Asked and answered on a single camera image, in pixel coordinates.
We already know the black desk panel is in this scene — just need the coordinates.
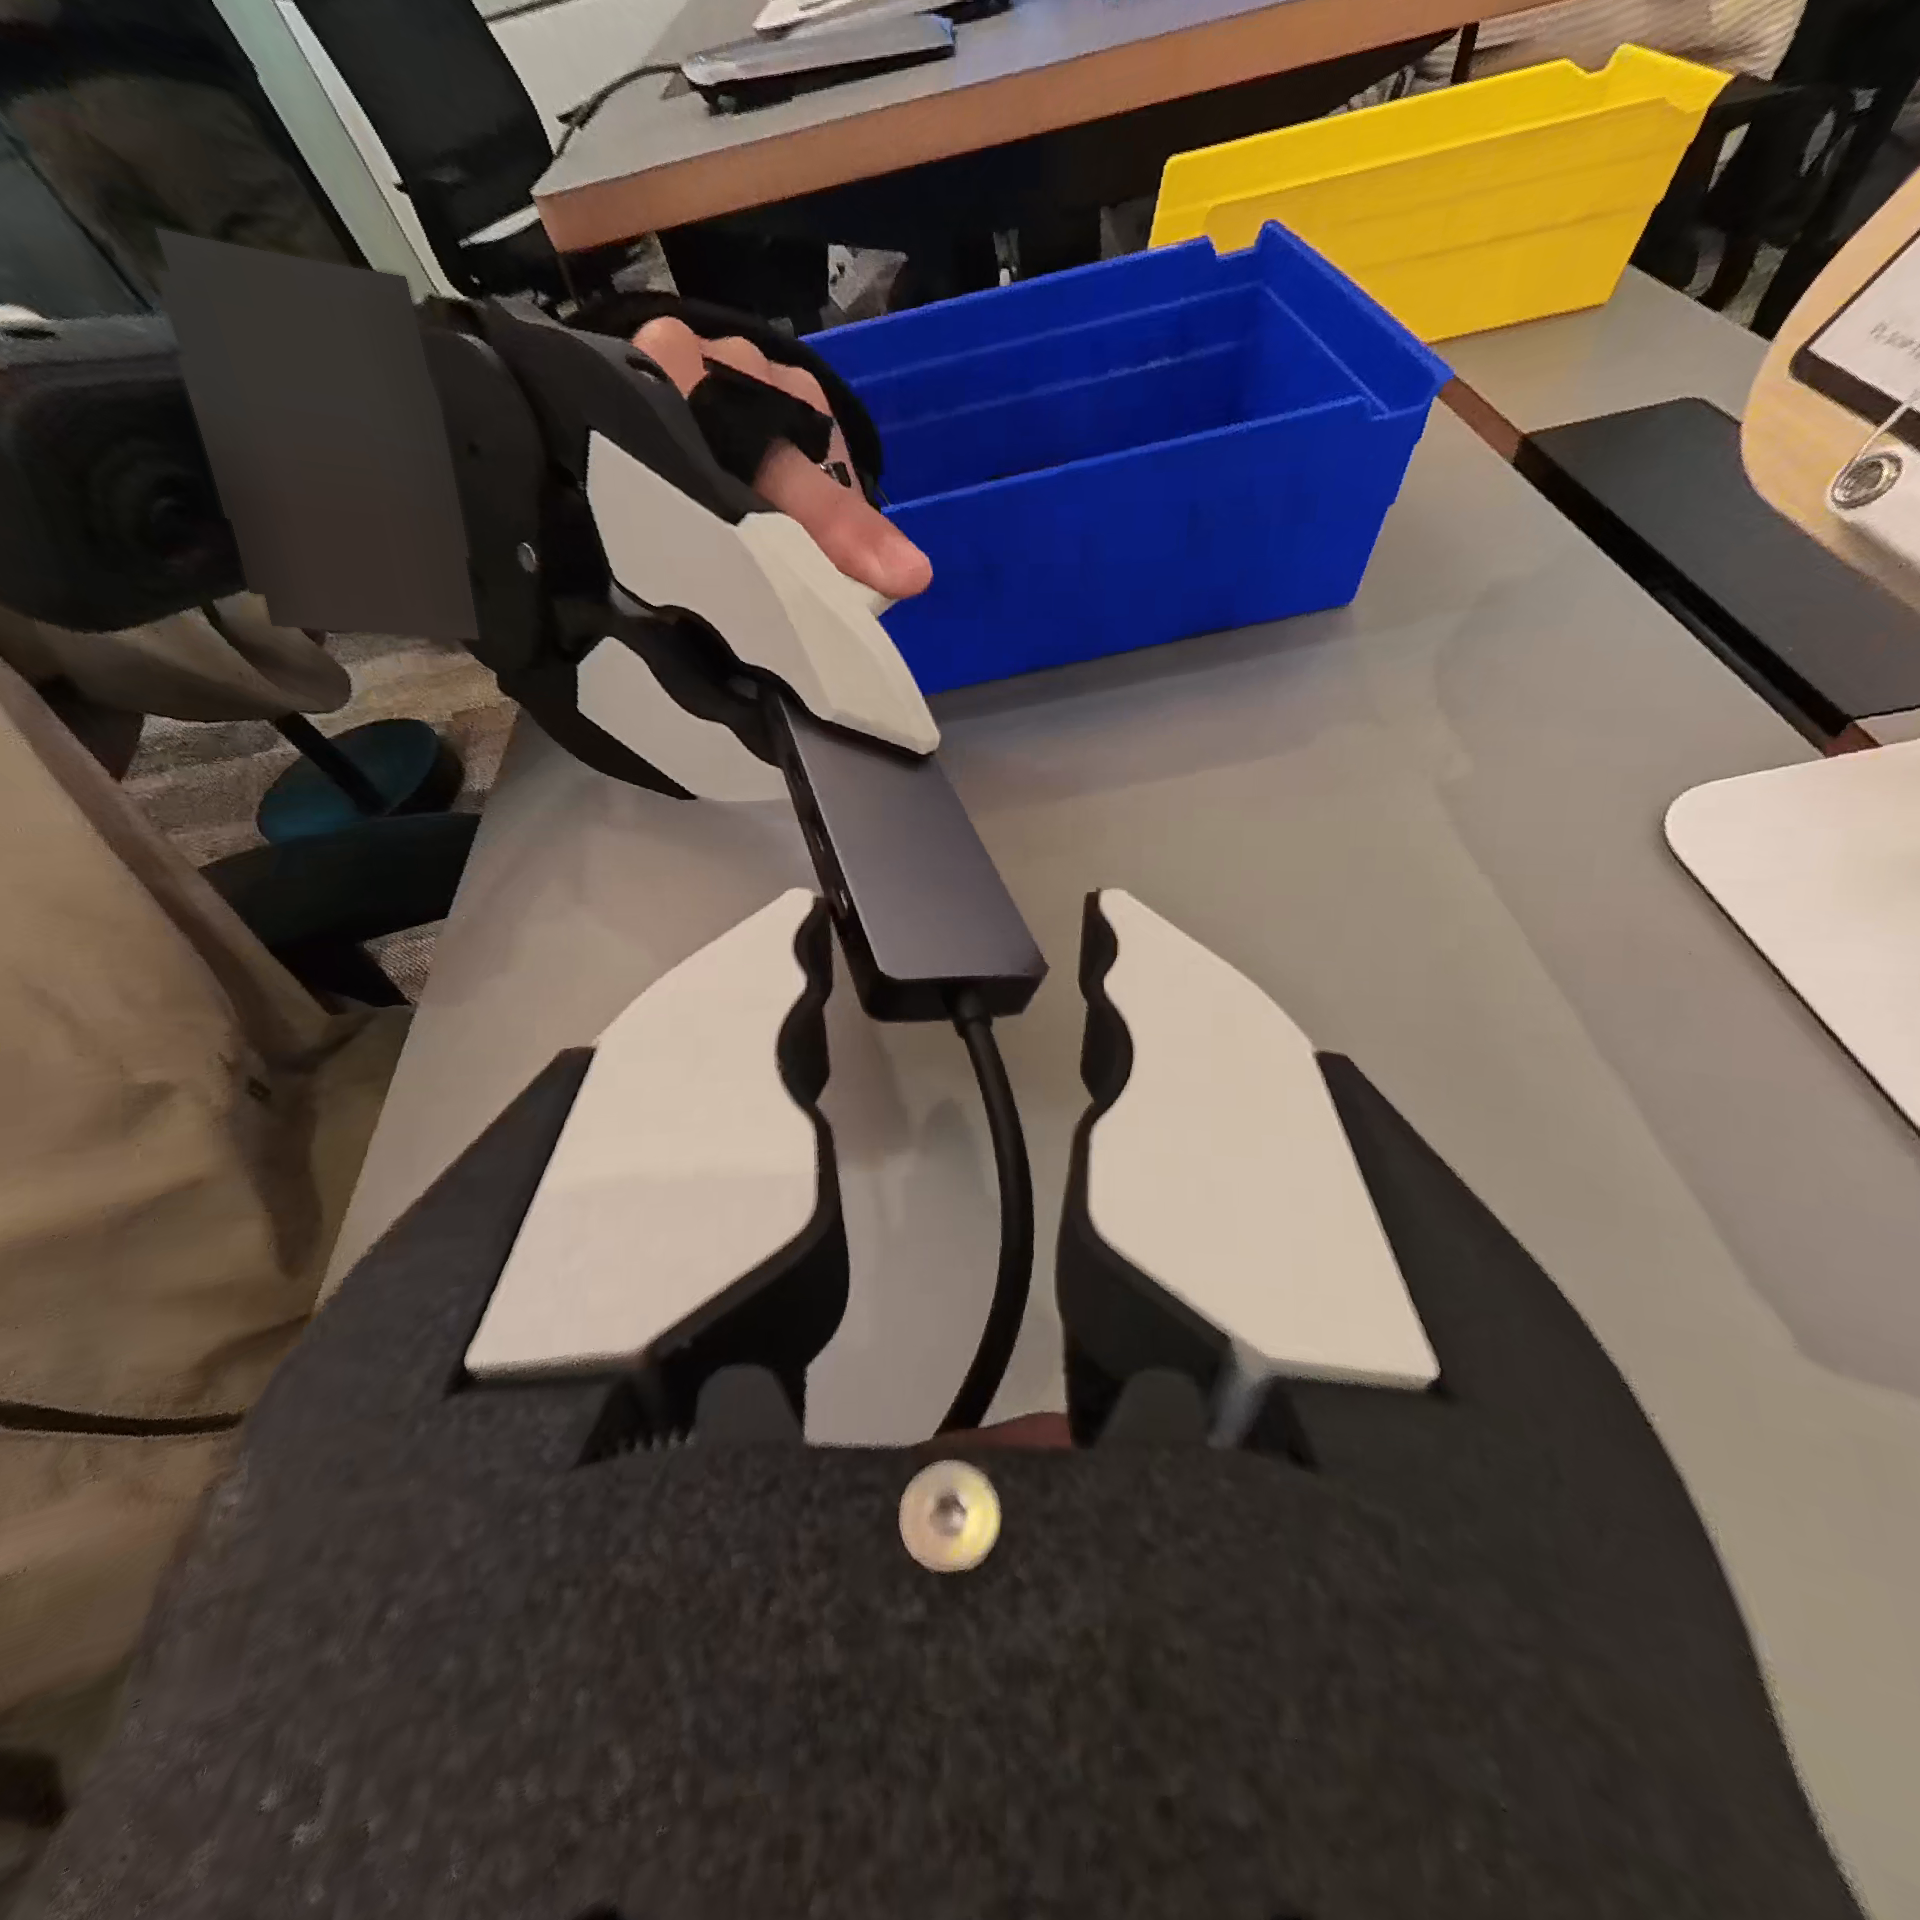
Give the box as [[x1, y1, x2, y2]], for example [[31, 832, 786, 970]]
[[1516, 397, 1920, 739]]

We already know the printed instruction sheet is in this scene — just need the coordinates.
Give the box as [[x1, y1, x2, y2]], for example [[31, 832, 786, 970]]
[[1793, 223, 1920, 441]]

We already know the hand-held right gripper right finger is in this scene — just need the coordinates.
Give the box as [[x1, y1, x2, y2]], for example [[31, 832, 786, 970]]
[[1053, 885, 1444, 1419]]

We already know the black office chair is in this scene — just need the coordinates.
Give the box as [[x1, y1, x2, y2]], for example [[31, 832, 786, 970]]
[[300, 0, 636, 302]]

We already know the yellow plastic bin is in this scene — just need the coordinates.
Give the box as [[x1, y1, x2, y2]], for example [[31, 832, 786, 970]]
[[1147, 40, 1738, 345]]

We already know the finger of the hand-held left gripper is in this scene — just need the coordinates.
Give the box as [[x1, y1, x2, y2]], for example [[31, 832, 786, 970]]
[[573, 633, 800, 806], [583, 432, 945, 759]]

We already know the blue plastic bin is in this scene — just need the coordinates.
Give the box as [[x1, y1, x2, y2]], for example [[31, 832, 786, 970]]
[[803, 222, 1457, 697]]

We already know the grey usb hub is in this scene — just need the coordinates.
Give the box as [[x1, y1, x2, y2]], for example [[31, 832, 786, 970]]
[[769, 693, 1051, 1442]]

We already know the person's left hand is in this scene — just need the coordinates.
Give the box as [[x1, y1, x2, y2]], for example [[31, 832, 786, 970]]
[[627, 314, 935, 605]]

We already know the dark flat tablet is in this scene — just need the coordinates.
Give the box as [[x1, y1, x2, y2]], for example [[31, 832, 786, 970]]
[[682, 11, 961, 109]]

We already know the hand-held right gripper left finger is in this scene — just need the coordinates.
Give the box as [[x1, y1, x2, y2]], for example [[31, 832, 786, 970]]
[[463, 885, 856, 1390]]

